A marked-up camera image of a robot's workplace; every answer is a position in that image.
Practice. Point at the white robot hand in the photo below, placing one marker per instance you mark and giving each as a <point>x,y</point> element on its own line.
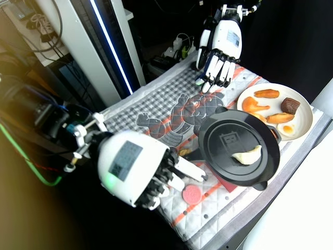
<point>122,161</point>
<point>225,39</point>

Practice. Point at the black frying pan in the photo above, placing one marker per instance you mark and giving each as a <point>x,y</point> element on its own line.
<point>223,156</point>

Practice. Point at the pink foam block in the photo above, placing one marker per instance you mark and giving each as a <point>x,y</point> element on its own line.
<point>229,186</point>

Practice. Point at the green adapter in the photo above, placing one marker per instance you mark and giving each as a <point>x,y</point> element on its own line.
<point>186,51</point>

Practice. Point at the white charger plug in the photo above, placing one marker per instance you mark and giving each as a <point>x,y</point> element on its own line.
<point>177,43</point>

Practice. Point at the white power strip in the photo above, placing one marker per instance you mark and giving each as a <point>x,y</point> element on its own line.
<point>169,52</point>

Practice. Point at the toy egg tart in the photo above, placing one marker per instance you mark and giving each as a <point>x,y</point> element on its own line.
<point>184,152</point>

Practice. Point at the quilt with printed bear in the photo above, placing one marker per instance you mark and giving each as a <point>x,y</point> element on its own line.
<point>161,109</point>

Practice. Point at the black box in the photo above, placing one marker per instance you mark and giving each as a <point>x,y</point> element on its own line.
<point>164,63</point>

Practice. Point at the slim orange toy food piece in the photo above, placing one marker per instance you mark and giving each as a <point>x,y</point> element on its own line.
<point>266,93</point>

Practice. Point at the curved orange toy food piece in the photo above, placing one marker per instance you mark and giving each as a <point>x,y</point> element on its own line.
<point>251,105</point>

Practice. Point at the pink round disc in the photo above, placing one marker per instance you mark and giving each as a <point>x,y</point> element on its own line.
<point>191,194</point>

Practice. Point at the cream round plate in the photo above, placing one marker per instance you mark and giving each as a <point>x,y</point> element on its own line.
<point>274,104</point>

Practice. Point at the toy shrimp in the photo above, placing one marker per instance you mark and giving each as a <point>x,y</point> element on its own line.
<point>260,117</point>

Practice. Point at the brown toy meat chunk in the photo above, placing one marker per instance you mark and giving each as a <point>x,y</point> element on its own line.
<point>290,105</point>

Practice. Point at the pointed orange toy food piece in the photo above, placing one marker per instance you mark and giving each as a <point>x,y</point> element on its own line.
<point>279,118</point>

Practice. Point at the toy fried egg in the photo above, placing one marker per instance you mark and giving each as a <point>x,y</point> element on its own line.
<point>286,129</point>

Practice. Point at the white toy dumpling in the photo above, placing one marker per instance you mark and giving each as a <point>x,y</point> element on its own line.
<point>247,157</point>

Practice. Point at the white column with blue light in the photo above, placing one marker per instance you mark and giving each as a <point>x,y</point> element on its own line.
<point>78,47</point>

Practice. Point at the grey cloth underlay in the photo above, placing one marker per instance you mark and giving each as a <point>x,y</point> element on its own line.
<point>260,205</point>

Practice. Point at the white furniture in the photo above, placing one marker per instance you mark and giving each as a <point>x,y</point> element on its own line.
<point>299,195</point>

